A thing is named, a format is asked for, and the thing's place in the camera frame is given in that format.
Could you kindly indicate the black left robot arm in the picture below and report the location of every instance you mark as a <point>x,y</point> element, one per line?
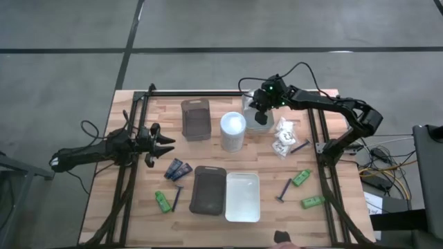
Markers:
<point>86,154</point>

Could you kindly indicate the dark grey equipment case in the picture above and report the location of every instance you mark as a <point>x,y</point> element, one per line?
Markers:
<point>429,173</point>

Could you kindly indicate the white paper sheet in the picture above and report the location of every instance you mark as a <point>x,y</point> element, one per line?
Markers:
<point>373,204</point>

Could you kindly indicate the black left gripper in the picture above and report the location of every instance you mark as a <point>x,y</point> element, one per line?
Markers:
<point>147,141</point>

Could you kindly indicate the small black camera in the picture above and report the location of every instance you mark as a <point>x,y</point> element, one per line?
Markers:
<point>282,237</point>

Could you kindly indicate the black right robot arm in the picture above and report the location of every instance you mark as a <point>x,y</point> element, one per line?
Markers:
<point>328,103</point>

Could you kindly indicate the white plastic bin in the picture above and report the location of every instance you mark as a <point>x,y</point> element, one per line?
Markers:
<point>242,197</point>
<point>249,121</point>

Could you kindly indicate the grey metal desk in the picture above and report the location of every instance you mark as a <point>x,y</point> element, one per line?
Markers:
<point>27,170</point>

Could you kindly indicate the black power adapter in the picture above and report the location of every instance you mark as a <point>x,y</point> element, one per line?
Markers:
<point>375,180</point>

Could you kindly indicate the blue disposable razor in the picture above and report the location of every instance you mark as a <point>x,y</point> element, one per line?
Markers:
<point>177,198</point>
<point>284,190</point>
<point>300,146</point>

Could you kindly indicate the white sachet packet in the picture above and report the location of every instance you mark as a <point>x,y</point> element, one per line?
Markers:
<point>280,150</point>
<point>284,123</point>
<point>285,137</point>

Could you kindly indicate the dark blue travel tube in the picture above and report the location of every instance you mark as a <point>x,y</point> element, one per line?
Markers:
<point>173,168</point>
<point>181,172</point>

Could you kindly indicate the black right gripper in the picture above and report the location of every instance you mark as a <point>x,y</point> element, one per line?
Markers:
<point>268,97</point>

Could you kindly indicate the smoky grey plastic bin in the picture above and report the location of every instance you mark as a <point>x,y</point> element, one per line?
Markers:
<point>196,121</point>
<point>207,190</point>

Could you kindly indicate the white wipes canister yellow label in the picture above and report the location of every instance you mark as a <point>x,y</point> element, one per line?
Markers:
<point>232,131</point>

